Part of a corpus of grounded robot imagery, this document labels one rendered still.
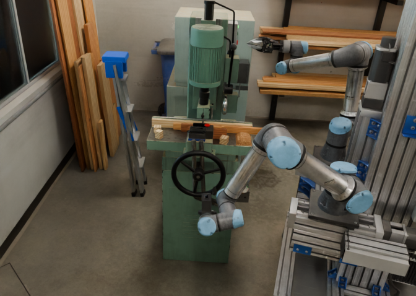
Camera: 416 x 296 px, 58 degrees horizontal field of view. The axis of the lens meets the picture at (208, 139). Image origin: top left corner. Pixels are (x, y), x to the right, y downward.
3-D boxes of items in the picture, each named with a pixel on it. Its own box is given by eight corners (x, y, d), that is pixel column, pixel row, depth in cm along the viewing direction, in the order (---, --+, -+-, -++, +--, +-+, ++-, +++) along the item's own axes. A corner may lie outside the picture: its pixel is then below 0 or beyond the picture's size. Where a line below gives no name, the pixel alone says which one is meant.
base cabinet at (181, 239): (161, 259, 250) (160, 170, 217) (172, 205, 301) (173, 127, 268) (228, 264, 250) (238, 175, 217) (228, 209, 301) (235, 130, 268)
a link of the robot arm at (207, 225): (219, 235, 152) (199, 239, 152) (218, 229, 163) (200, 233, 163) (215, 215, 152) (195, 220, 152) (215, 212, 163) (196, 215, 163)
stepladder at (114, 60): (126, 198, 310) (99, 58, 254) (131, 181, 332) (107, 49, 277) (145, 197, 310) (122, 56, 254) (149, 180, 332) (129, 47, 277)
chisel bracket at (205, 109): (196, 121, 215) (197, 107, 211) (198, 111, 227) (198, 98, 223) (209, 121, 214) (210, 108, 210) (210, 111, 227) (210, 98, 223)
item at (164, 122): (151, 126, 224) (151, 119, 222) (152, 125, 226) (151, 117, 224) (251, 132, 223) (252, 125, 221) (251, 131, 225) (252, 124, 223)
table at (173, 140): (142, 158, 203) (142, 148, 200) (152, 132, 230) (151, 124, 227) (254, 165, 202) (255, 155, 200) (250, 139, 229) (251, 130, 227)
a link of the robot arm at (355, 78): (332, 135, 222) (343, 42, 200) (342, 128, 233) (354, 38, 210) (351, 140, 215) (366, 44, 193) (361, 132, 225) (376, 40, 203)
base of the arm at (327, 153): (345, 152, 225) (349, 138, 220) (346, 165, 212) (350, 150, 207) (320, 148, 228) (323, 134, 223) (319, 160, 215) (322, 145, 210)
